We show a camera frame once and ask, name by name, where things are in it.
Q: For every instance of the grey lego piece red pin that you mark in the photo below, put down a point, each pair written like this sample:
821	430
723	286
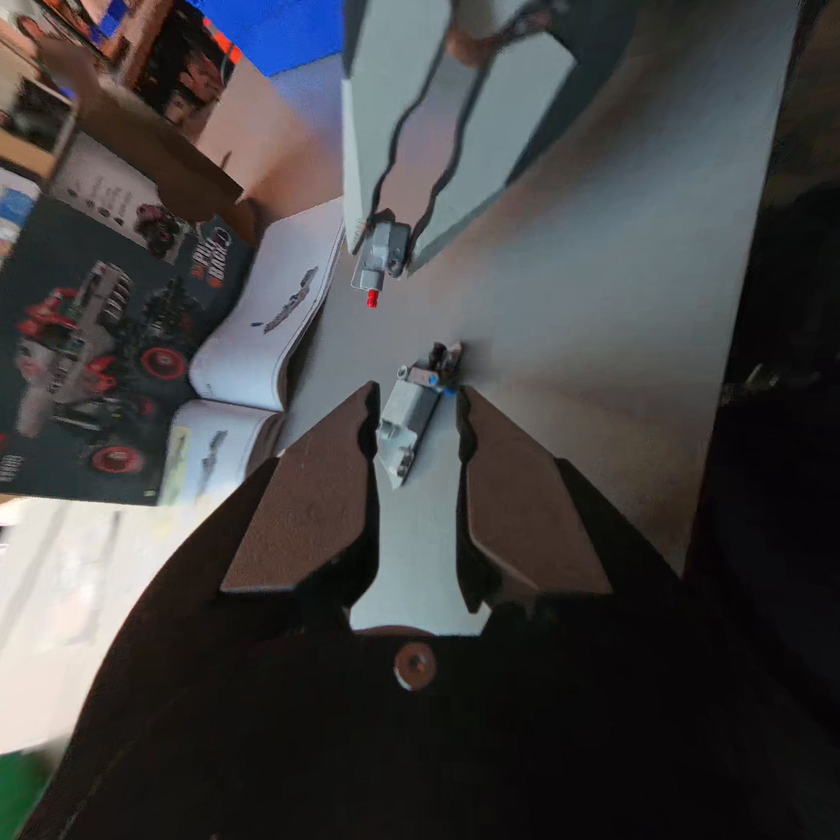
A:
379	253

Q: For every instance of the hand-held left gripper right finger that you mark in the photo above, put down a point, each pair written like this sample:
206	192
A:
525	518

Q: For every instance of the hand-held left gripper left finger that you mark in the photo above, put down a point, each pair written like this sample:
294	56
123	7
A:
308	499

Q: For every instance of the grey lego motor assembly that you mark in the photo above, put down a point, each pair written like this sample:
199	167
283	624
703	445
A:
410	413

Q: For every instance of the dark printed toy box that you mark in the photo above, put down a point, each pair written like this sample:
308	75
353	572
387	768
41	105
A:
187	65

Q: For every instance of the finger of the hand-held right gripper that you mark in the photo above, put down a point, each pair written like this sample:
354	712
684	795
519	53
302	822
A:
387	72
512	111

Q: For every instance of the person's dark navy torso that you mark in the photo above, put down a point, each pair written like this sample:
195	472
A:
787	328

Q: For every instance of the monster truck lego box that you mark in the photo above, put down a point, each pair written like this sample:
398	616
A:
79	341

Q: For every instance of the brown cardboard box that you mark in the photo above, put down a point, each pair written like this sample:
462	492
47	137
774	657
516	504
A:
157	151

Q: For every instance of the open white instruction booklet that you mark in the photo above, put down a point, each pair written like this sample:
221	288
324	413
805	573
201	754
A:
262	315

